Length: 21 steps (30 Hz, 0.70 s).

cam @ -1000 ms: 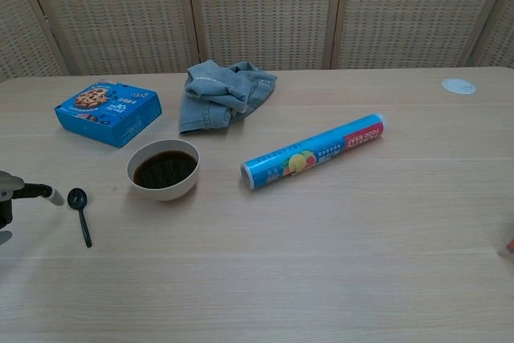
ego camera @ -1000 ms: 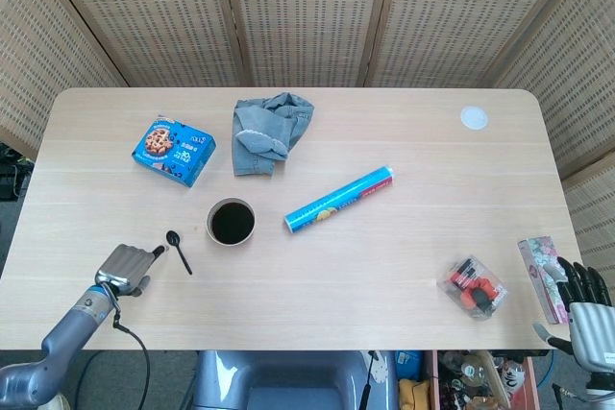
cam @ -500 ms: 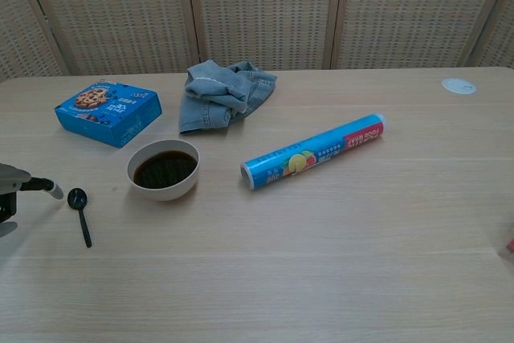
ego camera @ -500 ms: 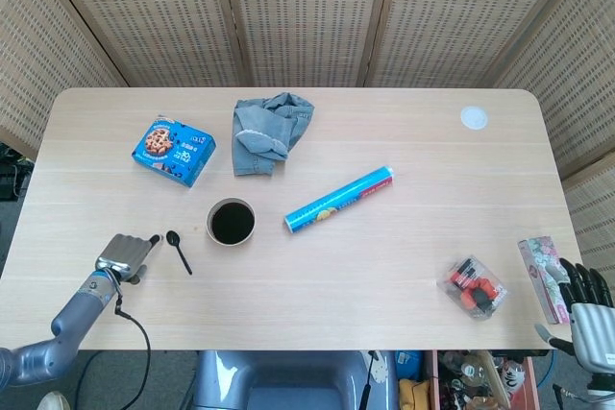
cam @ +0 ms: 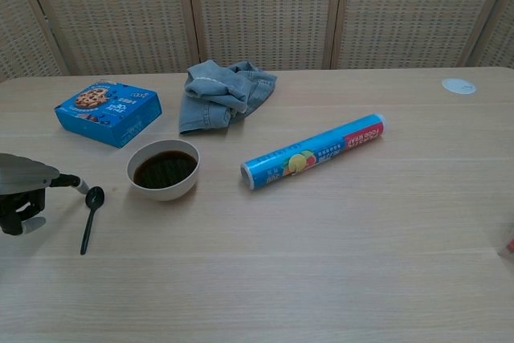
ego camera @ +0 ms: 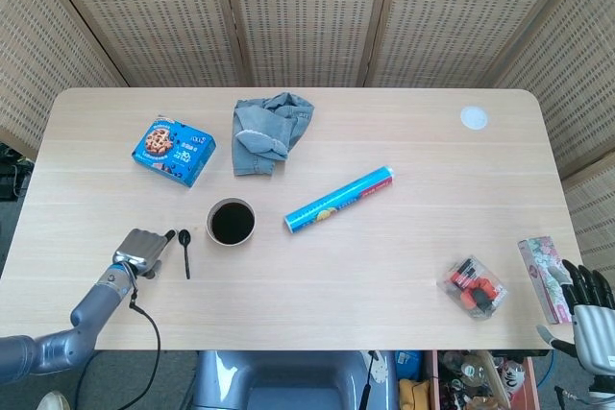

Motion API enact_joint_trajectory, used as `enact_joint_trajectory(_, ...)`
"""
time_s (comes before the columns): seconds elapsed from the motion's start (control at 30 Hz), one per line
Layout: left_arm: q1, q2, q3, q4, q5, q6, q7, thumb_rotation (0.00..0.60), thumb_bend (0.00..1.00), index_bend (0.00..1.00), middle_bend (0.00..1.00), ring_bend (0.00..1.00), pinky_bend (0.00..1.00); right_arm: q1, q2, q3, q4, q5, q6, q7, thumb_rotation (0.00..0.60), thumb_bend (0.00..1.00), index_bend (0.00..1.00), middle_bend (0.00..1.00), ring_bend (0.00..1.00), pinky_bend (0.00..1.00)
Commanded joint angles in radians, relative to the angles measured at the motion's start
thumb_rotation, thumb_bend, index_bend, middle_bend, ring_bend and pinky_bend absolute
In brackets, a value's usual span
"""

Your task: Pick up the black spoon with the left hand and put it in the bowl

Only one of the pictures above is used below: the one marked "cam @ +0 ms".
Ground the cup of black coffee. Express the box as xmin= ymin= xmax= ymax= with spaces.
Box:
xmin=126 ymin=139 xmax=201 ymax=202

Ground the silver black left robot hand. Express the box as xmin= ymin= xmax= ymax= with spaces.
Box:
xmin=0 ymin=153 xmax=91 ymax=238

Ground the white round table grommet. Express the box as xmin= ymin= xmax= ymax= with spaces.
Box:
xmin=441 ymin=77 xmax=478 ymax=96

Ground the woven bamboo folding screen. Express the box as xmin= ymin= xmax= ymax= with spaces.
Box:
xmin=0 ymin=0 xmax=514 ymax=84

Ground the blue food wrap roll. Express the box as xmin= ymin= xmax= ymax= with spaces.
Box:
xmin=240 ymin=113 xmax=389 ymax=193

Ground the black plastic spoon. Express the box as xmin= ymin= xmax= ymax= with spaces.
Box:
xmin=80 ymin=186 xmax=106 ymax=256

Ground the blue cookie box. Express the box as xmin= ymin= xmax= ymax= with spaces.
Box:
xmin=54 ymin=80 xmax=163 ymax=149

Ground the crumpled blue denim cloth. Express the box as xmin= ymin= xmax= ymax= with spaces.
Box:
xmin=178 ymin=59 xmax=279 ymax=137

